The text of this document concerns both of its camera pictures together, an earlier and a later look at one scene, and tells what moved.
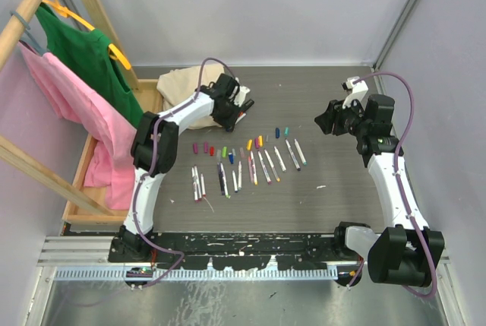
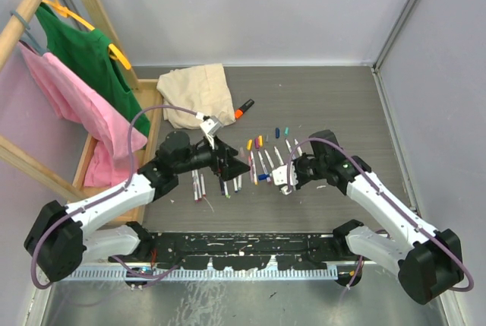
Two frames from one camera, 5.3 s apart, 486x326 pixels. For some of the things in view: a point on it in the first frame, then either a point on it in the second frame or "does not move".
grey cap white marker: [279, 159] does not move
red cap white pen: [203, 187] does not move
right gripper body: [348, 120] -> [306, 169]
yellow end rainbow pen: [254, 169] does not move
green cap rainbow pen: [225, 181] does not move
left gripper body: [227, 118] -> [216, 163]
